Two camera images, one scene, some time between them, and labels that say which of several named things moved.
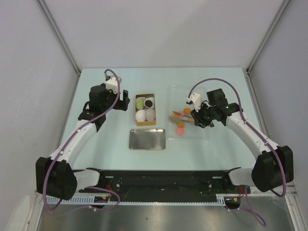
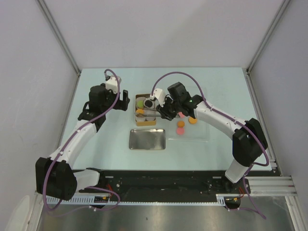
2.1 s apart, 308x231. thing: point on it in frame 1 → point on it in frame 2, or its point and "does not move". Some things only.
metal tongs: (182, 118) → (147, 114)
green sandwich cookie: (140, 104) does not move
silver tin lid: (147, 139) does not move
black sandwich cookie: (148, 103) does not move
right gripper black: (198, 119) → (165, 114)
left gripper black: (122, 104) does not move
